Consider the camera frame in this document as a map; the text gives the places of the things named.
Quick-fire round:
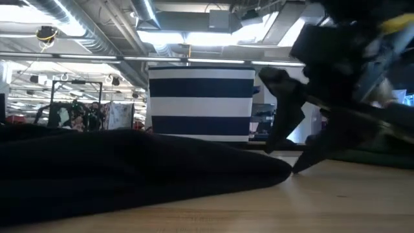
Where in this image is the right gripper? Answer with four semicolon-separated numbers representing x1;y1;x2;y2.
258;19;414;174

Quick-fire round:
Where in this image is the dark green shirt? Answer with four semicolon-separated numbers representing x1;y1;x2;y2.
328;128;414;170

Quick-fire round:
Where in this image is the navy white striped fabric bin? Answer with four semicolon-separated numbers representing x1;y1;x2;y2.
147;65;257;144

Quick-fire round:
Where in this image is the black garment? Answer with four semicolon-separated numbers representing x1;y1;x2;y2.
0;124;293;227

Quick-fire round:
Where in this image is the pale hanging sheet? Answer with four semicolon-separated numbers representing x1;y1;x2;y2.
392;89;408;105

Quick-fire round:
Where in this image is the grey ceiling unit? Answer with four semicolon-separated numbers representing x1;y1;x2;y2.
208;9;243;33

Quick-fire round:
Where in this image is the bright ceiling light panel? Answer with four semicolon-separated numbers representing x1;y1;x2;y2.
137;30;269;47

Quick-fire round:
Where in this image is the hanging clothes rack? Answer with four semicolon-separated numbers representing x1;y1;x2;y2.
103;101;136;131

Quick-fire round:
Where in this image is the person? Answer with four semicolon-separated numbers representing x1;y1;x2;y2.
87;101;105;131

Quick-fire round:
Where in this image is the black background robot station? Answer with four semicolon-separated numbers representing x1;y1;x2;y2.
31;80;104;131

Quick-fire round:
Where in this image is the red container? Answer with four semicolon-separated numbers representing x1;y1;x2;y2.
5;115;27;126

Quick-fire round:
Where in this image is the ceiling cable reel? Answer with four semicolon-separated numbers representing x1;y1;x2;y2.
34;26;59;45

